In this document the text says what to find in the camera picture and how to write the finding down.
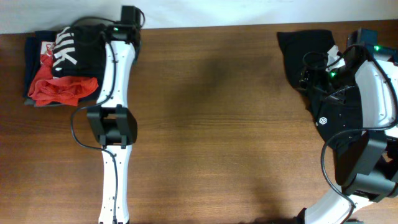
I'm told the dark green t-shirt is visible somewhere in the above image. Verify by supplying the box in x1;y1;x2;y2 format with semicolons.
52;24;106;80

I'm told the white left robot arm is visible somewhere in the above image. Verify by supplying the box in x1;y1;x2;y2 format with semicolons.
87;6;144;224

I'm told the red printed t-shirt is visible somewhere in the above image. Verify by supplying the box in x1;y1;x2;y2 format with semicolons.
27;42;99;106

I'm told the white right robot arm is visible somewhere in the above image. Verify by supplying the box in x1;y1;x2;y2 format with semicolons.
282;29;397;223

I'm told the navy folded garment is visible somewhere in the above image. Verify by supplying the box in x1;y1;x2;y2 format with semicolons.
23;30;106;105

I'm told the black polo shirt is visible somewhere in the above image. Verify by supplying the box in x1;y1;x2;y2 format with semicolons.
277;29;363;141

